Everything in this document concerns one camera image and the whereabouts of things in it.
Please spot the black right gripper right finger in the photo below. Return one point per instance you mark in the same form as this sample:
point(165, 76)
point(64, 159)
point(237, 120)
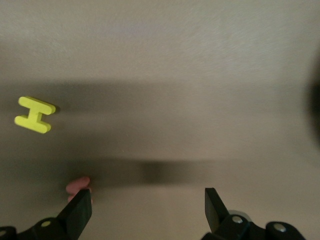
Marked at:
point(215, 215)

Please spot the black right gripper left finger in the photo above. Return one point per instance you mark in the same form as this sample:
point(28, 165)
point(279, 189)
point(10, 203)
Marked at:
point(75, 220)

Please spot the red foam letter w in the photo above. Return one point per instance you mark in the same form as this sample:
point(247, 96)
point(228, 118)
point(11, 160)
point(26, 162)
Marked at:
point(76, 185)

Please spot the yellow foam letter H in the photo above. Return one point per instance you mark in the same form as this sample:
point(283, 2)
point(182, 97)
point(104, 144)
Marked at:
point(33, 116)

